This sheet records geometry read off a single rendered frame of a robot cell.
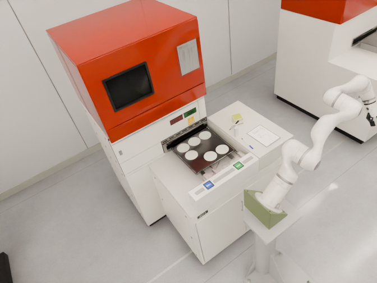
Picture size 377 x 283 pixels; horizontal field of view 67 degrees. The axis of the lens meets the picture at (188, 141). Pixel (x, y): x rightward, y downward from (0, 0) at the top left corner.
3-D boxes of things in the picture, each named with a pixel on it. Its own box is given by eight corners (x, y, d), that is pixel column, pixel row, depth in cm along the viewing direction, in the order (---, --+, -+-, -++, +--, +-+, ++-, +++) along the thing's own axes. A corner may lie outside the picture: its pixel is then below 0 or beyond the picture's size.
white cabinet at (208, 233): (166, 219, 287) (147, 165, 232) (240, 170, 319) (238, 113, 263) (204, 270, 245) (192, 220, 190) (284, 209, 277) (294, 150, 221)
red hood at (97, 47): (78, 98, 243) (45, 30, 203) (160, 62, 269) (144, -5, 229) (111, 144, 194) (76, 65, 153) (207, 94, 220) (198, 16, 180)
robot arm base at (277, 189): (285, 213, 180) (303, 190, 175) (272, 213, 166) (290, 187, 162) (263, 194, 192) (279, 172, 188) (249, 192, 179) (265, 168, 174)
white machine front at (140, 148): (124, 176, 226) (107, 138, 199) (206, 128, 253) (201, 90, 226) (125, 178, 224) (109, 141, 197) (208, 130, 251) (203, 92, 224)
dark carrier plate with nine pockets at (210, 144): (172, 147, 231) (172, 147, 230) (206, 128, 242) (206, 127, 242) (197, 172, 208) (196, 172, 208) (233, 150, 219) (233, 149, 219)
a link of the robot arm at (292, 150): (290, 186, 167) (315, 151, 161) (265, 167, 176) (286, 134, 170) (295, 185, 177) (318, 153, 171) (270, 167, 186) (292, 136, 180)
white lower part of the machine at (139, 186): (121, 186, 327) (95, 133, 271) (180, 151, 353) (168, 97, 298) (150, 231, 280) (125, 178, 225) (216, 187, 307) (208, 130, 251)
